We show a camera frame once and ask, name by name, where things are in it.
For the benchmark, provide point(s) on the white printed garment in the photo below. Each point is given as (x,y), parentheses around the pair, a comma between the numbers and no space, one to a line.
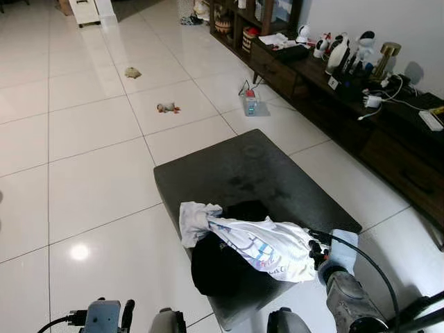
(263,243)

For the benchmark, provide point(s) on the grey robot left leg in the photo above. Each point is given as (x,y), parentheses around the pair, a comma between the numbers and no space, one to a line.
(168,321)

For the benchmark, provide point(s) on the black garment with blue label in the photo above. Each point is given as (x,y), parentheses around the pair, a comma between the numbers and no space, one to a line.
(222,270)

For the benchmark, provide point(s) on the dark grey ottoman bench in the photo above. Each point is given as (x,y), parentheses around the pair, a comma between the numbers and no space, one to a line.
(257,166)

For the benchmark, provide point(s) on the dark wooden low console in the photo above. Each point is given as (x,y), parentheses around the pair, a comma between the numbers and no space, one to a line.
(388,146)

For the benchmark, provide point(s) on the white charger adapter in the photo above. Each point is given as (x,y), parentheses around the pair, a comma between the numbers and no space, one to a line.
(373,102)

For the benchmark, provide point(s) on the white power strip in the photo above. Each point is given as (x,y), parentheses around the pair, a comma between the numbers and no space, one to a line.
(430,120)

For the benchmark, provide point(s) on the white egg-shaped robot toy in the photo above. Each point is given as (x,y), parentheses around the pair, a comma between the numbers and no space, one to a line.
(338,55)

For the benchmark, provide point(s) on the red white floor toy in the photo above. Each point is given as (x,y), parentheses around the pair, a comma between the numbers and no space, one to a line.
(166,107)

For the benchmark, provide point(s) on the white black-faced robot figure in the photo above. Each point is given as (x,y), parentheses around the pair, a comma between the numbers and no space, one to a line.
(365,48)

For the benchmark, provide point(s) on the gold table lamp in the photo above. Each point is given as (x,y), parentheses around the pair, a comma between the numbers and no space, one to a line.
(390,48)

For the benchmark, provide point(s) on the white paper sheets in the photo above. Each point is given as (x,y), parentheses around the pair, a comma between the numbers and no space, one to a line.
(276,40)

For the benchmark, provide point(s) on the red white woven basket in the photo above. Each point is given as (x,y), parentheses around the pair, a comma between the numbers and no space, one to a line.
(250,40)

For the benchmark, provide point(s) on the beige floor toy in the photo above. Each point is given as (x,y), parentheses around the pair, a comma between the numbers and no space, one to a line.
(132,72)

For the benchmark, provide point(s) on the dark wooden bookshelf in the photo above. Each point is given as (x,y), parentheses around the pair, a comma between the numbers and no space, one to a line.
(239,17)

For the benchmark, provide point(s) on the pair of slippers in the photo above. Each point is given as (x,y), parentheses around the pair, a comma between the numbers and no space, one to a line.
(192,19)

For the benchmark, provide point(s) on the white drawer cabinet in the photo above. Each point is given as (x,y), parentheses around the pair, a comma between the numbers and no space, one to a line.
(87,12)

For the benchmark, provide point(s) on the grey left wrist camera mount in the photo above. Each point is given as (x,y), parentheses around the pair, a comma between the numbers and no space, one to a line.
(104,319)

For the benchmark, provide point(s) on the small white round camera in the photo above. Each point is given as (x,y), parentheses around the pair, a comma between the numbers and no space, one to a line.
(303,33)

